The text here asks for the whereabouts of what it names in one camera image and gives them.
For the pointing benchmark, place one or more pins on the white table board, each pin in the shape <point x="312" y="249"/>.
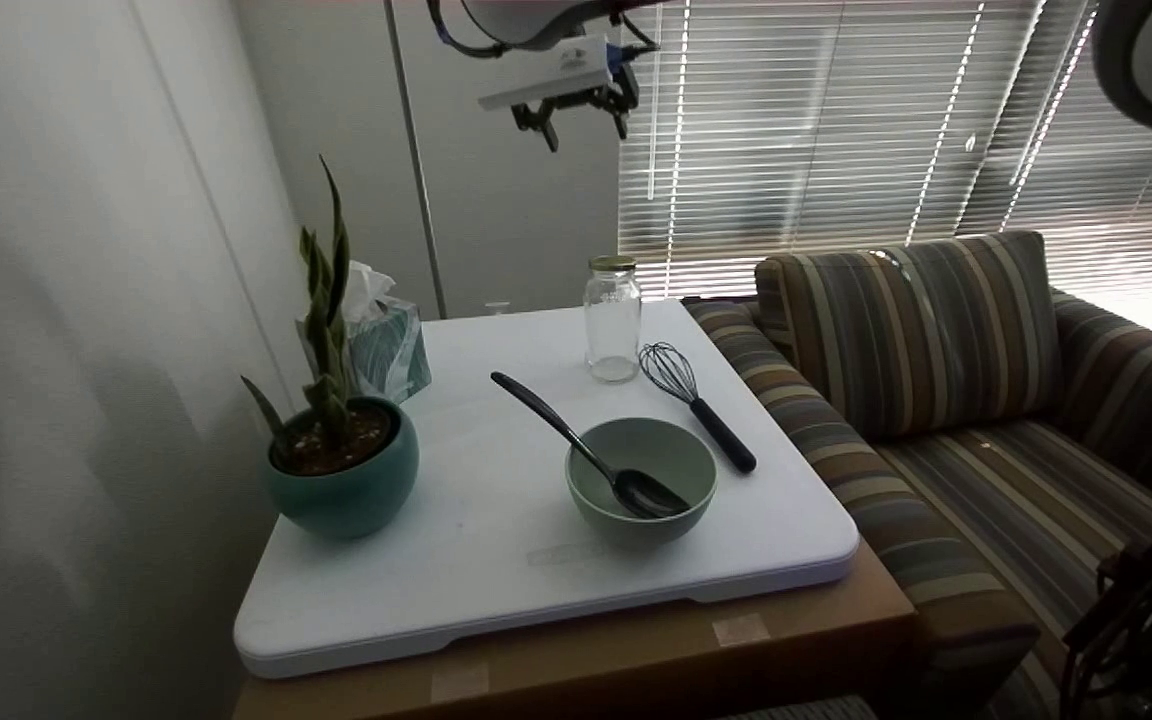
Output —
<point x="468" y="560"/>

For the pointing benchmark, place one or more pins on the black metal stand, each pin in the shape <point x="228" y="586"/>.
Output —
<point x="1137" y="613"/>

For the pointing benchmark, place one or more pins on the striped sofa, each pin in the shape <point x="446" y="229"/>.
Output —
<point x="1031" y="512"/>

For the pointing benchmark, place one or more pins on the teal ceramic plant pot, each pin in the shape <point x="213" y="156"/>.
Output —
<point x="343" y="489"/>

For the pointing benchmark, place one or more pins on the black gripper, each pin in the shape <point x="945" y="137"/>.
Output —
<point x="579" y="107"/>

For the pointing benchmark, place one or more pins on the green snake plant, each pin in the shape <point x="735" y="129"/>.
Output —
<point x="326" y="335"/>

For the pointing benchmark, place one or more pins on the pale green bowl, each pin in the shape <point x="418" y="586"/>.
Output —
<point x="630" y="529"/>

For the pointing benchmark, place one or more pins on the gold metal jar lid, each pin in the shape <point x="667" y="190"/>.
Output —
<point x="613" y="266"/>

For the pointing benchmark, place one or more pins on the striped back cushion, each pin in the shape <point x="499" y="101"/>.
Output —
<point x="919" y="335"/>

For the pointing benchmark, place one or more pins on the clear glass jar bottle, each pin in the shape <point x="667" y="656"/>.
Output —
<point x="613" y="335"/>

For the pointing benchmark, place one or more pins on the wooden table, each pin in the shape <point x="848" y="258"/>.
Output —
<point x="630" y="661"/>

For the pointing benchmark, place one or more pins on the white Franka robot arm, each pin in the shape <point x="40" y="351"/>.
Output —
<point x="521" y="16"/>

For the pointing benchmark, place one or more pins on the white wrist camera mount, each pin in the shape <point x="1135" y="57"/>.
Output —
<point x="550" y="82"/>

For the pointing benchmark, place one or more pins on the black plastic spoon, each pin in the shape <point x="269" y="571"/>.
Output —
<point x="559" y="427"/>

